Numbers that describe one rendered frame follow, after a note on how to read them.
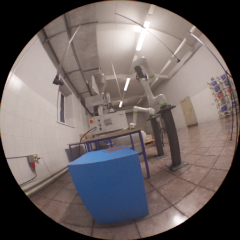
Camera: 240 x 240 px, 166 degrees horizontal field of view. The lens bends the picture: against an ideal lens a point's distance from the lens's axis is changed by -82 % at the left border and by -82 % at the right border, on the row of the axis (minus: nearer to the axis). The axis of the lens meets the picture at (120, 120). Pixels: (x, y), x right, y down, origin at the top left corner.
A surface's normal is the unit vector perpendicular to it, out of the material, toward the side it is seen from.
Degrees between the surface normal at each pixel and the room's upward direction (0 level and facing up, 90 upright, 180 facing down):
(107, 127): 90
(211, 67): 90
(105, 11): 180
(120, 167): 90
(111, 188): 90
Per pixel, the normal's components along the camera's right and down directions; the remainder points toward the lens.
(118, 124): 0.11, -0.21
